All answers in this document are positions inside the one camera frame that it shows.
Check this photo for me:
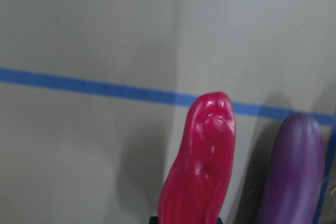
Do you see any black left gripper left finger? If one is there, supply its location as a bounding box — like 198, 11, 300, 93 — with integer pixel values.
149, 216, 159, 224

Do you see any purple eggplant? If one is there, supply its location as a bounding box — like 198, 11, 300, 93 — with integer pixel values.
255, 113, 325, 223

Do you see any red chili pepper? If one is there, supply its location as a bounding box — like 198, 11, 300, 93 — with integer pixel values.
157, 92, 236, 223

